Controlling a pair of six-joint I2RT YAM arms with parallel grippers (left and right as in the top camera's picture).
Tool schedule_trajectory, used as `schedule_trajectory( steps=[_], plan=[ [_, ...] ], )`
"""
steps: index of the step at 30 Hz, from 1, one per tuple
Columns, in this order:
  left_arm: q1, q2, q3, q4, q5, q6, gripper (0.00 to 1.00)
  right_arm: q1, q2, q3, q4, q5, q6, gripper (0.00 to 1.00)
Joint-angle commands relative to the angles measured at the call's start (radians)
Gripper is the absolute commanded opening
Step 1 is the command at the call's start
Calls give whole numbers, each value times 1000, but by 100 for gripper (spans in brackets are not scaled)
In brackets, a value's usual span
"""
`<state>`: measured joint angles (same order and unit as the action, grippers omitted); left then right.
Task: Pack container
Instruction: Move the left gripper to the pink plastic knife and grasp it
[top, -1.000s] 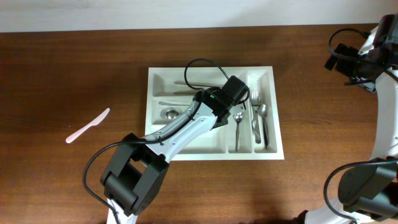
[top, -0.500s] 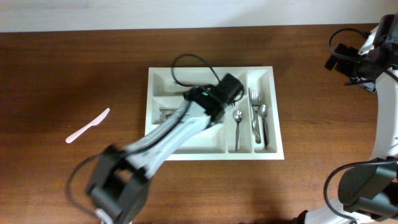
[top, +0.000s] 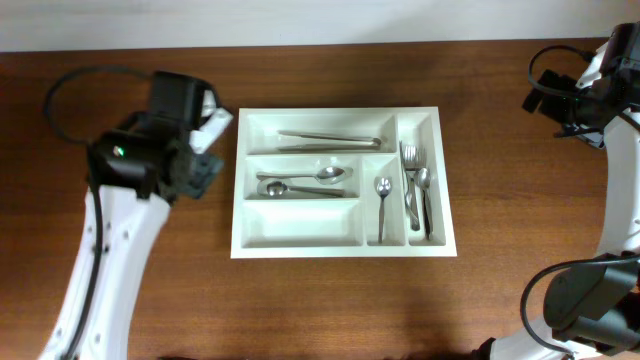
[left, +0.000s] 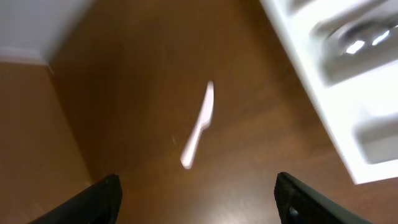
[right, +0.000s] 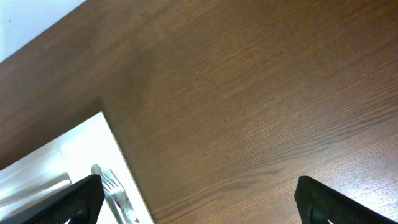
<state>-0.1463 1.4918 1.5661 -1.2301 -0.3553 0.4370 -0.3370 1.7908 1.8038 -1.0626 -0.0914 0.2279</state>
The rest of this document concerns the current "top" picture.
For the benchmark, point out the small steel teaspoon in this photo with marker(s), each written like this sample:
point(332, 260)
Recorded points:
point(422, 179)

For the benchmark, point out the white plastic cutlery tray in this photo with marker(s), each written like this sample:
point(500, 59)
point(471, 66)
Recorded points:
point(299, 225)

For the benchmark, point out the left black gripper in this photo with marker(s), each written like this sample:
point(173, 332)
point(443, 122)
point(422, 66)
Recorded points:
point(215, 165)

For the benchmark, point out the steel fork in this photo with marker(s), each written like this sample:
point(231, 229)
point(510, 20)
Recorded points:
point(410, 158)
point(422, 162)

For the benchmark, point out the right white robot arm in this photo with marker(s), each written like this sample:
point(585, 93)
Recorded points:
point(587, 308)

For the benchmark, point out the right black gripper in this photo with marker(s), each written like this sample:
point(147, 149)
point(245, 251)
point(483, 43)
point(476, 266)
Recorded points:
point(550, 108)

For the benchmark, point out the steel kitchen tongs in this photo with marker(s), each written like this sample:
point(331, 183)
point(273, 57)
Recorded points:
point(336, 142)

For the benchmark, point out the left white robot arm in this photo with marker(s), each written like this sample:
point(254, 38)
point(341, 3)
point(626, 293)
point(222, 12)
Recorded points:
point(136, 172)

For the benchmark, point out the large steel spoon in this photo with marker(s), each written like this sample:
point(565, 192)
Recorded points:
point(330, 175)

